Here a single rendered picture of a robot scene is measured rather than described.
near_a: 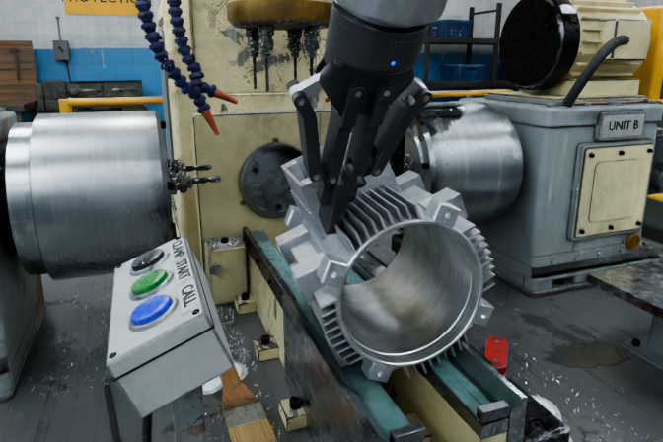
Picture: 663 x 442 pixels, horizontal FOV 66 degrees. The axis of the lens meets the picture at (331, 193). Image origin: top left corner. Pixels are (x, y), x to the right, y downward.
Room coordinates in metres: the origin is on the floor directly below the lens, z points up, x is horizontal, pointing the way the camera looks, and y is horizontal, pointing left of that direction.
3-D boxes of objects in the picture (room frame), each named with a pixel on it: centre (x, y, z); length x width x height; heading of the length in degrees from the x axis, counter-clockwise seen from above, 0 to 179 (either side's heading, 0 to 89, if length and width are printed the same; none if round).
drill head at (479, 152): (0.99, -0.24, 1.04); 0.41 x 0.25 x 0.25; 110
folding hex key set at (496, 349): (0.69, -0.25, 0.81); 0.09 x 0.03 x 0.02; 160
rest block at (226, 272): (0.90, 0.20, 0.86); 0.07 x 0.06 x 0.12; 110
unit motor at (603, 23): (1.07, -0.53, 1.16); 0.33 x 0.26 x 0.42; 110
